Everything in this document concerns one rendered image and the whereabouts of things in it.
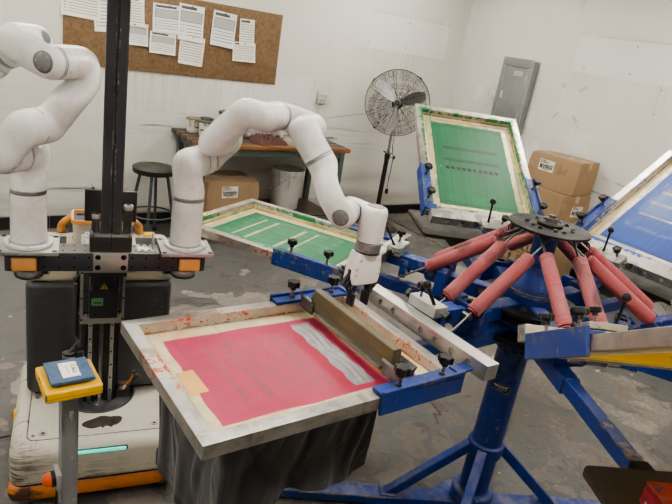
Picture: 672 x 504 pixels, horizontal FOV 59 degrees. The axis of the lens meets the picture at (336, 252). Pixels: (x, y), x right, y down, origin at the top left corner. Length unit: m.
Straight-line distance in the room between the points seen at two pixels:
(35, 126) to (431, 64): 5.64
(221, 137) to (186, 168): 0.15
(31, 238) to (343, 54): 4.70
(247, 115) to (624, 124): 4.64
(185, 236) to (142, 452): 0.99
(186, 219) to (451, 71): 5.58
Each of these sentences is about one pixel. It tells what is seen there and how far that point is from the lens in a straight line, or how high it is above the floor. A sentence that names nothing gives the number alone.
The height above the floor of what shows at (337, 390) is 0.96.
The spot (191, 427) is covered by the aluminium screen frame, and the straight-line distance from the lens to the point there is 1.39.
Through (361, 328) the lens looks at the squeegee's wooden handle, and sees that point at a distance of 1.76.
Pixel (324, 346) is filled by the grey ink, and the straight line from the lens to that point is 1.82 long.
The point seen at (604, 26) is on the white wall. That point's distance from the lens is 6.21.
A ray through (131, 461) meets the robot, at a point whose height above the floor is 0.18.
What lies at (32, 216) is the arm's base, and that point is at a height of 1.23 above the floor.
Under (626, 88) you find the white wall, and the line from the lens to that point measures 5.99.
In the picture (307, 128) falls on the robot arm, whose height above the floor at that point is 1.58.
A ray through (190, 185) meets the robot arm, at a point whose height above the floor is 1.35.
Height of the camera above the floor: 1.83
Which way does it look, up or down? 20 degrees down
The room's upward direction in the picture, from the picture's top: 10 degrees clockwise
